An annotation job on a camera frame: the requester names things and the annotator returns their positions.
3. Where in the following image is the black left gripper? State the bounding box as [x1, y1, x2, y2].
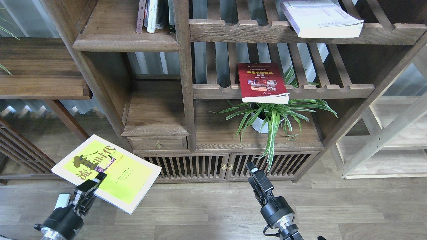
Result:
[34, 173, 107, 240]

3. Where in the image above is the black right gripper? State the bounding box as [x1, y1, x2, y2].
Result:
[246, 162, 294, 228]

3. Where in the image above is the yellow green cover book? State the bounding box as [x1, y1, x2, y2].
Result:
[51, 135, 162, 214]

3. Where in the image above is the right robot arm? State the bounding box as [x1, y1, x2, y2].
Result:
[247, 162, 302, 240]

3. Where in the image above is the white metal bar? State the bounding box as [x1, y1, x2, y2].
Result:
[54, 193, 71, 210]

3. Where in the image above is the white plant pot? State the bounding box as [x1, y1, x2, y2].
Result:
[250, 112, 284, 134]

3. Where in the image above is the green spider plant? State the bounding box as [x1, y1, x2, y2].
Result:
[222, 67, 337, 169]

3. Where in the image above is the dark slatted wooden rack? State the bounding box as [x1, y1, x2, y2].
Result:
[0, 118, 81, 184]

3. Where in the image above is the brass drawer knob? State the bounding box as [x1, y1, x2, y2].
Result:
[155, 141, 163, 149]

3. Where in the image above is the red cover book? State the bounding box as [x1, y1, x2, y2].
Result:
[237, 63, 289, 104]

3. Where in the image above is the dark wooden bookshelf cabinet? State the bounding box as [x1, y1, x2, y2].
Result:
[41, 0, 426, 182]

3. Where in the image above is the white thick book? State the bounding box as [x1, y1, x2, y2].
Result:
[280, 0, 364, 38]

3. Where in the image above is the brown upright book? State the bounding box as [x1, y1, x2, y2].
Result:
[135, 0, 147, 33]

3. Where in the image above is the green leaf at edge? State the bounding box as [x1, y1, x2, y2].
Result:
[0, 17, 20, 76]

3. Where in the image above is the white upright book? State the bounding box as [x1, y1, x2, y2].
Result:
[147, 0, 158, 33]

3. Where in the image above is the dark upright book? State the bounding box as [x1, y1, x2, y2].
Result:
[168, 0, 176, 33]

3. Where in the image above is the light wooden shelf frame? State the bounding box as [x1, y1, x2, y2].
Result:
[330, 50, 427, 179]

